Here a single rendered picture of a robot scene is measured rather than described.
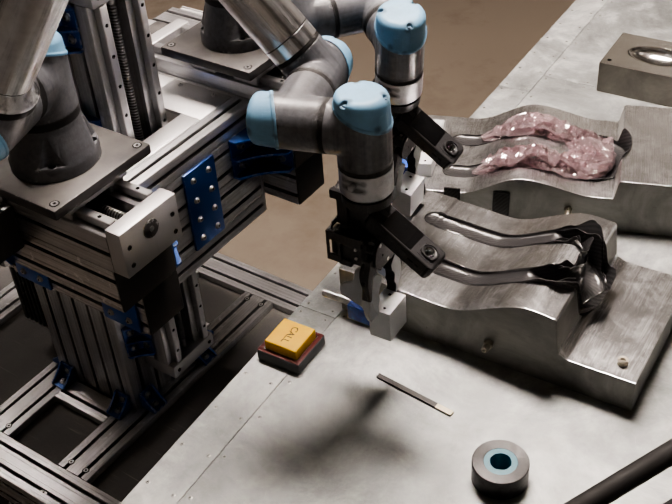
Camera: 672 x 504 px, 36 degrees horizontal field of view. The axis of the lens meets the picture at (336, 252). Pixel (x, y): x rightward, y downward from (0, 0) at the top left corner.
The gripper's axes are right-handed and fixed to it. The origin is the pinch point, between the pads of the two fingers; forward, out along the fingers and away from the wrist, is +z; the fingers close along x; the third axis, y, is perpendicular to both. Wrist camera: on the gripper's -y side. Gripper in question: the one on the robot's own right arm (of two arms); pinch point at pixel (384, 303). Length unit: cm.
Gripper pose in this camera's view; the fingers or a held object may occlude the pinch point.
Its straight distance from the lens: 154.7
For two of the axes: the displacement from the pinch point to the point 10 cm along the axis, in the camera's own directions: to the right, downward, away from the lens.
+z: 0.6, 7.8, 6.3
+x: -5.1, 5.6, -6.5
